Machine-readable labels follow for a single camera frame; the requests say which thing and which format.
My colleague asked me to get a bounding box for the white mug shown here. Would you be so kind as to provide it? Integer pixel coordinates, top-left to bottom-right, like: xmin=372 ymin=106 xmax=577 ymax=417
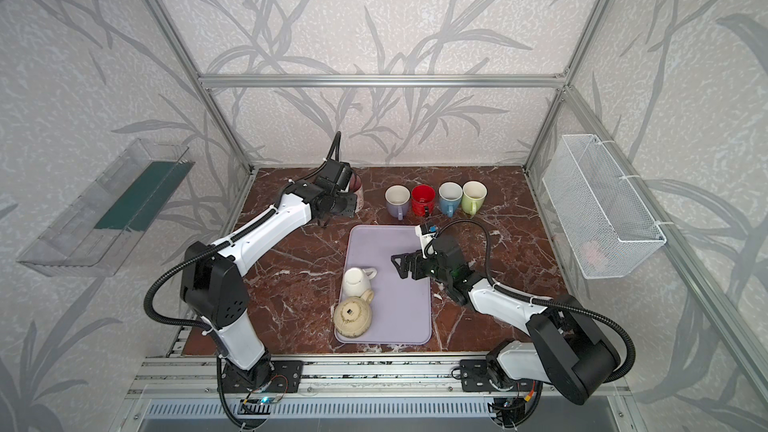
xmin=342 ymin=267 xmax=378 ymax=298

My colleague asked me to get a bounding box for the lavender mug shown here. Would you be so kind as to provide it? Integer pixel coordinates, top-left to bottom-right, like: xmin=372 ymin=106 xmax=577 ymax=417
xmin=385 ymin=185 xmax=411 ymax=221

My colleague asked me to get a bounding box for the red mug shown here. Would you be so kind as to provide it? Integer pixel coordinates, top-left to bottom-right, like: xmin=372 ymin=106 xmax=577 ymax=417
xmin=411 ymin=184 xmax=437 ymax=217

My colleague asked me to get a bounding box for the blue mug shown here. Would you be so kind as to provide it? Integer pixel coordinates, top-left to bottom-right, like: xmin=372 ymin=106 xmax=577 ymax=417
xmin=438 ymin=182 xmax=463 ymax=218

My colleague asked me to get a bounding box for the beige stoneware mug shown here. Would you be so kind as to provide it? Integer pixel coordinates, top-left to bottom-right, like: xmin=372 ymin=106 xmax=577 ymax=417
xmin=333 ymin=289 xmax=374 ymax=338

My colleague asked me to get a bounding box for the light green mug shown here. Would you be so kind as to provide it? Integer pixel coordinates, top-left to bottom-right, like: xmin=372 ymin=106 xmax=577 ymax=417
xmin=461 ymin=181 xmax=488 ymax=217

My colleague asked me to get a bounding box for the pink patterned mug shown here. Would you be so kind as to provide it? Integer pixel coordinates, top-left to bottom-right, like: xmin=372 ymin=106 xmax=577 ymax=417
xmin=349 ymin=173 xmax=364 ymax=214

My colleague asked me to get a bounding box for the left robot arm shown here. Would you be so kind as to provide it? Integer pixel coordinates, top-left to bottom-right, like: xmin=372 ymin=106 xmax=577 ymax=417
xmin=180 ymin=180 xmax=358 ymax=373

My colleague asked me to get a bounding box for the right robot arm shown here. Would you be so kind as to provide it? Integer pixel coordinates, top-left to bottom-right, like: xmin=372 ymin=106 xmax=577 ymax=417
xmin=391 ymin=234 xmax=634 ymax=405

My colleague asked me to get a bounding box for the lavender plastic tray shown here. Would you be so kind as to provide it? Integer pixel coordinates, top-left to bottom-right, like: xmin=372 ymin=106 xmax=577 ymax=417
xmin=334 ymin=225 xmax=432 ymax=346

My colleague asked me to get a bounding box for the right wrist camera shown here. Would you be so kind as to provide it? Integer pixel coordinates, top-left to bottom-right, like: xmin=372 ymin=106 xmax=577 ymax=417
xmin=415 ymin=222 xmax=438 ymax=258

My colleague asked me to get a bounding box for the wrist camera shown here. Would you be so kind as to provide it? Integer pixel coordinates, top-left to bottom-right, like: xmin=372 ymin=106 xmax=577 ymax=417
xmin=314 ymin=159 xmax=353 ymax=193
xmin=415 ymin=222 xmax=438 ymax=258

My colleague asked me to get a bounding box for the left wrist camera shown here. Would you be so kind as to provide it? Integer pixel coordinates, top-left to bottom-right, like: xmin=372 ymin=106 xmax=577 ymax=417
xmin=314 ymin=159 xmax=353 ymax=193

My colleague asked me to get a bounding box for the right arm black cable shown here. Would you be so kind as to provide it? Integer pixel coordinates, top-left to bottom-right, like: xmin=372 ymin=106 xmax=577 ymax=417
xmin=434 ymin=218 xmax=637 ymax=384

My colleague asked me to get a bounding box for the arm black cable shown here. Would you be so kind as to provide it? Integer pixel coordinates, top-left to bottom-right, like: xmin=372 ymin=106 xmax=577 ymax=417
xmin=434 ymin=218 xmax=637 ymax=384
xmin=142 ymin=130 xmax=343 ymax=332

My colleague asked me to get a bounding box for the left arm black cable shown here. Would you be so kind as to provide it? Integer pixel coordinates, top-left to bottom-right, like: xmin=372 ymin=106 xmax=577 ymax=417
xmin=142 ymin=130 xmax=343 ymax=332

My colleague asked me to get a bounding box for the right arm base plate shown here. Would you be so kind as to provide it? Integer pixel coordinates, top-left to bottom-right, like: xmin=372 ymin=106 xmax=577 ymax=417
xmin=451 ymin=359 xmax=536 ymax=394

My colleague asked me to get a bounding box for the white wire mesh basket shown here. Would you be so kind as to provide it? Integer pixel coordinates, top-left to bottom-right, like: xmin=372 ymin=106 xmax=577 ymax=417
xmin=542 ymin=134 xmax=667 ymax=280

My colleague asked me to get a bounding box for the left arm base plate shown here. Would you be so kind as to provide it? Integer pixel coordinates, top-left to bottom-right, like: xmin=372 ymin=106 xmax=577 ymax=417
xmin=220 ymin=360 xmax=304 ymax=394

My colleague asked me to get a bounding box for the aluminium cage frame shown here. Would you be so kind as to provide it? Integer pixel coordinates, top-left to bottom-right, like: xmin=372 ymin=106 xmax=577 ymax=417
xmin=142 ymin=0 xmax=767 ymax=400

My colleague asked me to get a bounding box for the aluminium front rail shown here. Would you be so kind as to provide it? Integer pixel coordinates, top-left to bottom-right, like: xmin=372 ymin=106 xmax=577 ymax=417
xmin=124 ymin=352 xmax=632 ymax=400

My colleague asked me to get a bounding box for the clear plastic wall bin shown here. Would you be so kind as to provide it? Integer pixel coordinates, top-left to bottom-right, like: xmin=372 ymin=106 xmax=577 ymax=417
xmin=17 ymin=139 xmax=194 ymax=277

